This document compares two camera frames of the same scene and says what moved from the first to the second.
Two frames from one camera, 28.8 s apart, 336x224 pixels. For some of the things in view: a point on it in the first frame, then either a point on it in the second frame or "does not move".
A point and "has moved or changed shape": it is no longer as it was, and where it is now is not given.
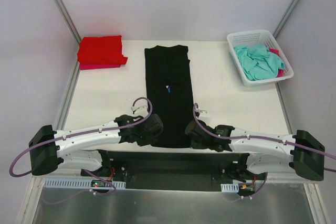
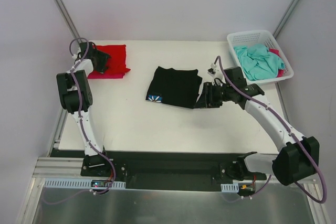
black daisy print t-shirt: (168, 93) has moved or changed shape
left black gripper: (156, 128) -> (100, 60)
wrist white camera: (203, 115) -> (214, 72)
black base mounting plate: (176, 170) does not move
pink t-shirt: (90, 66) has moved or changed shape
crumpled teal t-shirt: (258, 62) does not move
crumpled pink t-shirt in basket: (280, 72) does not move
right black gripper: (193, 132) -> (210, 95)
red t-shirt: (101, 49) has moved or changed shape
